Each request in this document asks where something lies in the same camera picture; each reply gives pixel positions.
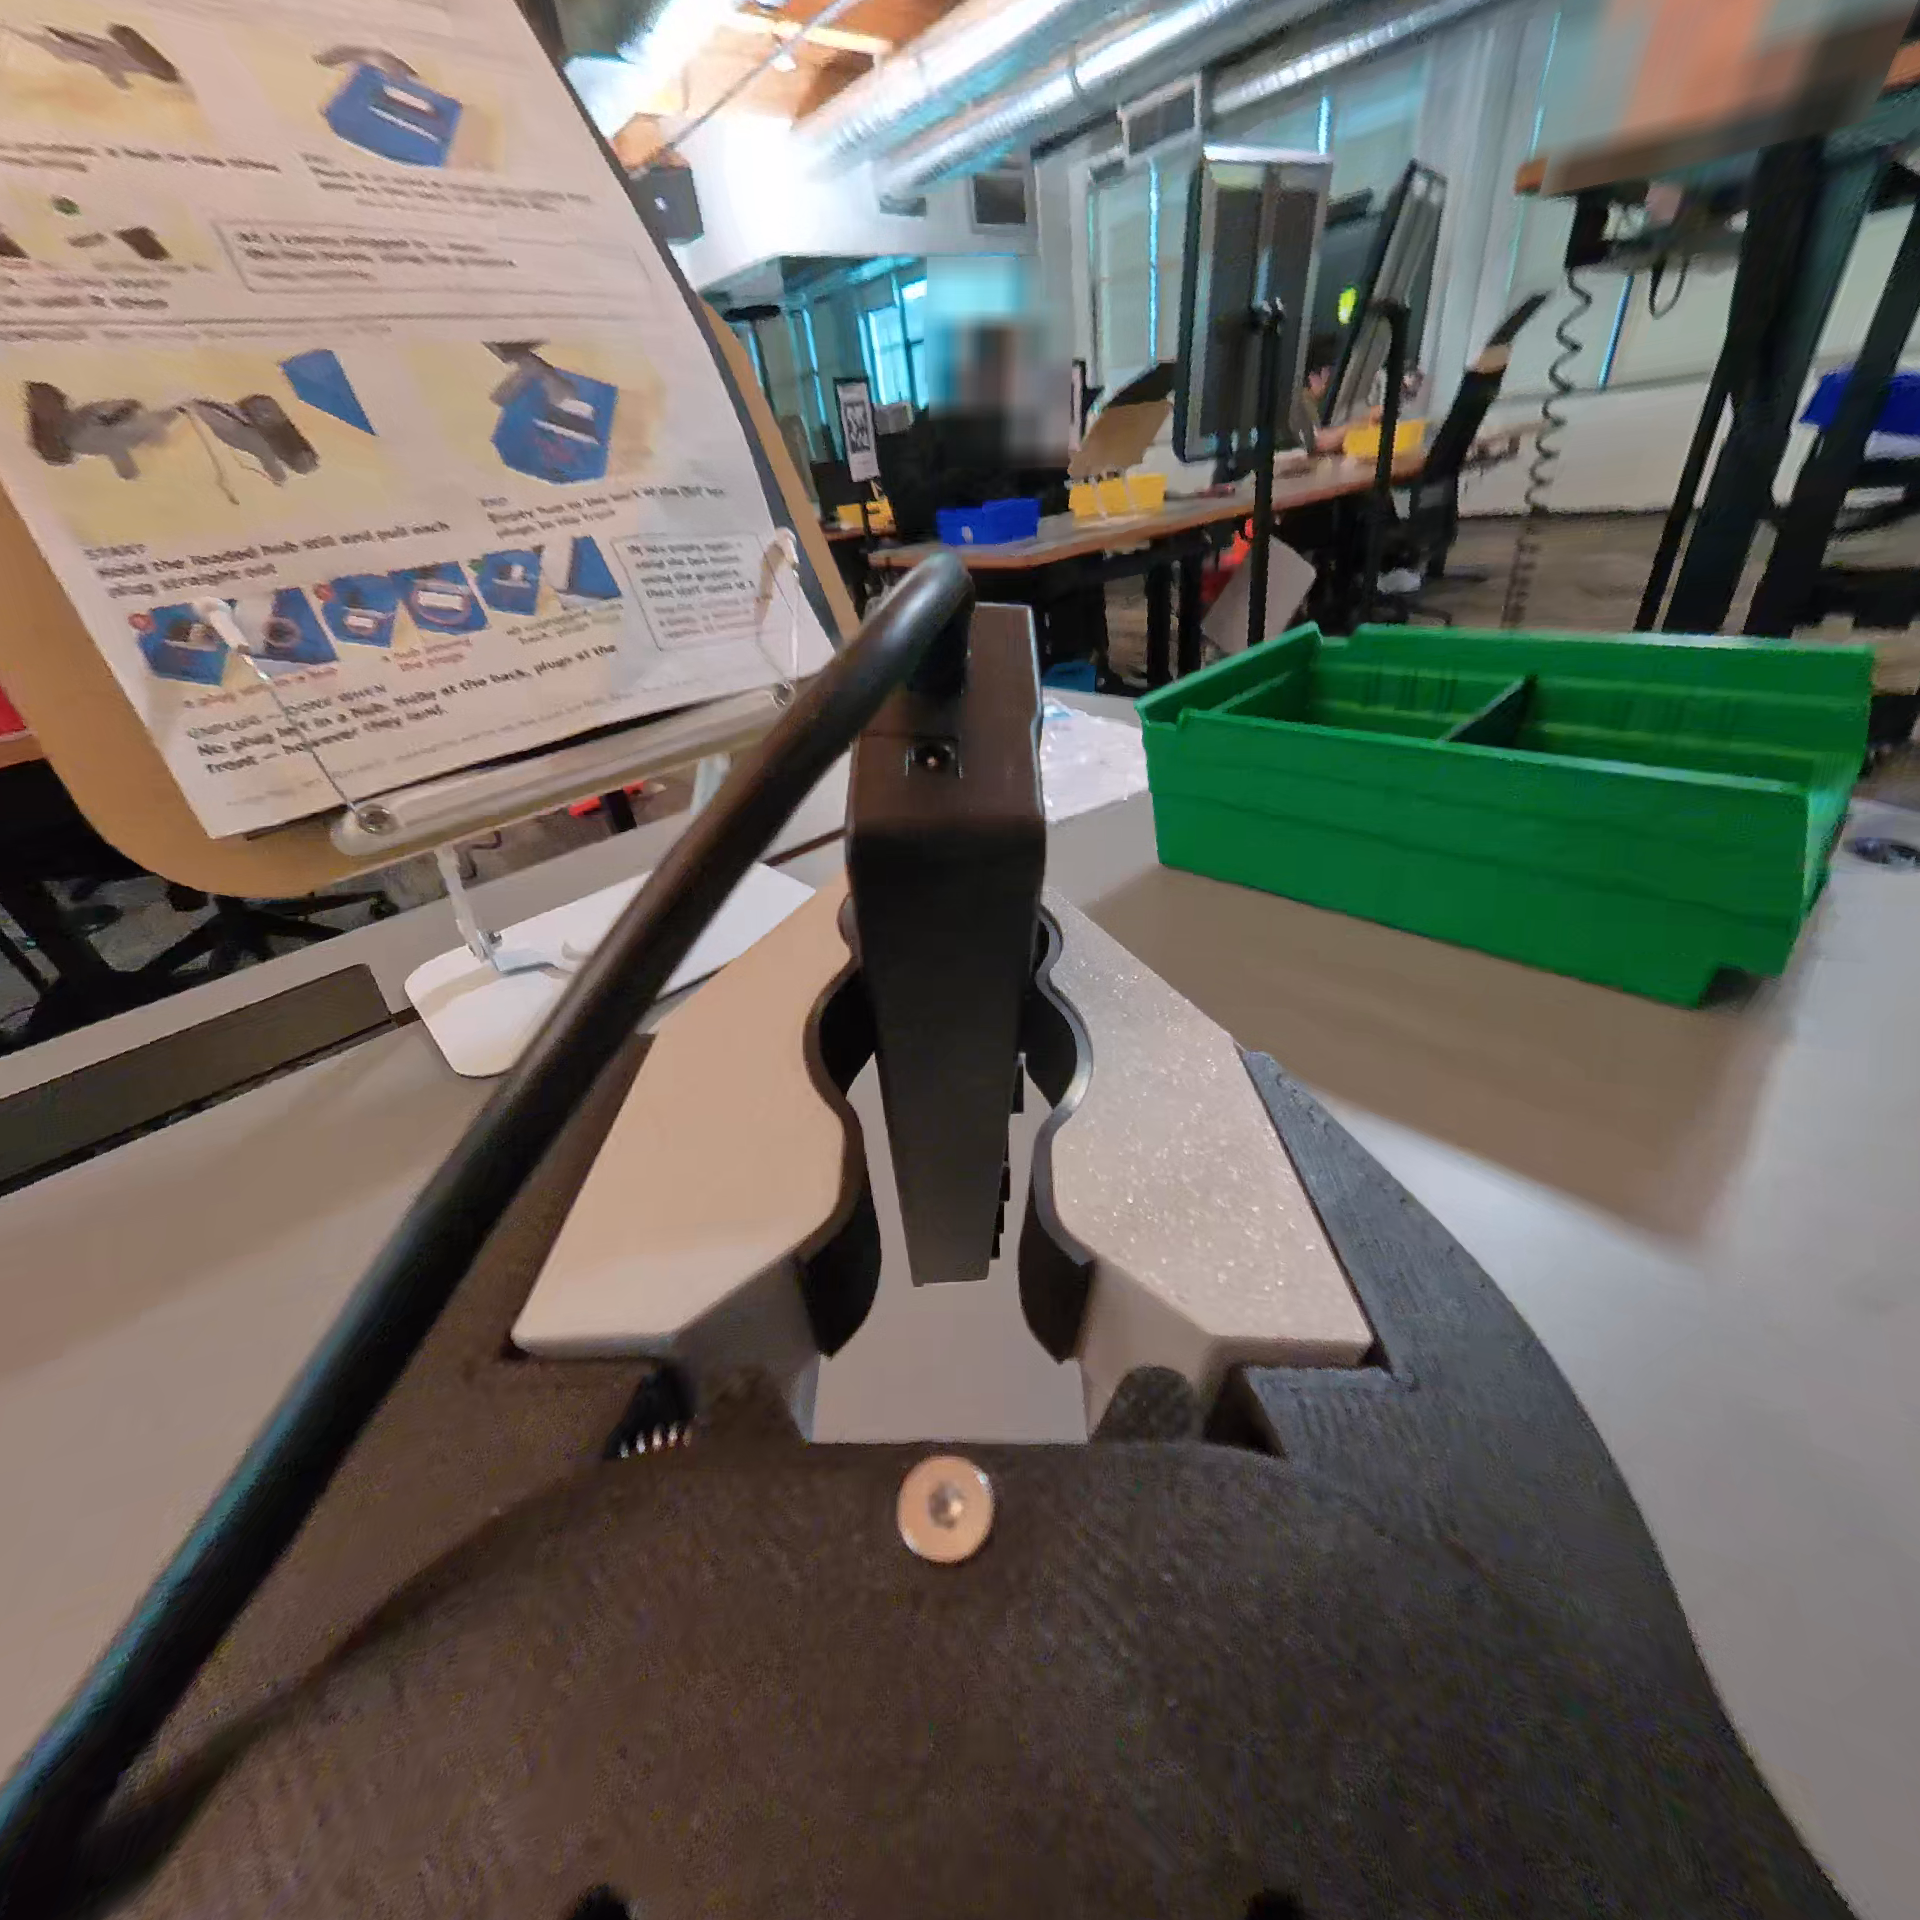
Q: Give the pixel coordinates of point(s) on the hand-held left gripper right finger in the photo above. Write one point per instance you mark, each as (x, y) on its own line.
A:
(1198, 1187)

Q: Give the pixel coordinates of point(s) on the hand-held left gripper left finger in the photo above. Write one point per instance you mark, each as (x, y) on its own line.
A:
(691, 1170)

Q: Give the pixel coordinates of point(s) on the black USB hub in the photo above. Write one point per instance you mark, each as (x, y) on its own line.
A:
(946, 974)

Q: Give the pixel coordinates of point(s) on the green plastic bin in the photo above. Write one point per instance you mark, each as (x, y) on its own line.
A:
(1499, 870)

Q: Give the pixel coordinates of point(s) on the black desk strip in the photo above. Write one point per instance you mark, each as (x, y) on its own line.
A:
(182, 1073)

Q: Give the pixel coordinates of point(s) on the black round desk grommet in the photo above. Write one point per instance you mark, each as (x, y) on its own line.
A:
(1883, 849)

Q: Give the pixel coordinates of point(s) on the instruction sheet on stand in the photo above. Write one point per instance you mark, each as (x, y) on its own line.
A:
(494, 991)

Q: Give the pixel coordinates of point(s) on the laminated paper sheet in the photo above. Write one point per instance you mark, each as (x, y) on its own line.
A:
(1095, 764)

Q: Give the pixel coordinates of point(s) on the grey cardboard panel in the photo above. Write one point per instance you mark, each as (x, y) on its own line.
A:
(1259, 591)

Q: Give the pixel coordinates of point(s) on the wooden workbench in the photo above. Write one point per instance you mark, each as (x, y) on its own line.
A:
(1142, 528)

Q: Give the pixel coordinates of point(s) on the small yellow bin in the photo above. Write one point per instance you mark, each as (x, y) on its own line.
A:
(1118, 495)

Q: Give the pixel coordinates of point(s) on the blue plastic bin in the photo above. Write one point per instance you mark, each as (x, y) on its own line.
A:
(986, 525)
(1860, 402)

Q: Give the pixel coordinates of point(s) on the white fiducial marker sign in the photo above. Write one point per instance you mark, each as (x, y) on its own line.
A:
(855, 428)

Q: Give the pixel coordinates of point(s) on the printed instruction sheet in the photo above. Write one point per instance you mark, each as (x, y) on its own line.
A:
(376, 377)

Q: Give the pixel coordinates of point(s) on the black computer monitor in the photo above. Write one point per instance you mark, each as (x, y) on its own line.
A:
(1250, 301)
(1389, 285)

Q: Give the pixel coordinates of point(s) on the black legged workbench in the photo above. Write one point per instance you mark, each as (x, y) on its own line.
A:
(1770, 377)

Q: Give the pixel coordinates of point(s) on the silver ventilation ducts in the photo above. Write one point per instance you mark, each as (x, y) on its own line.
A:
(1048, 60)

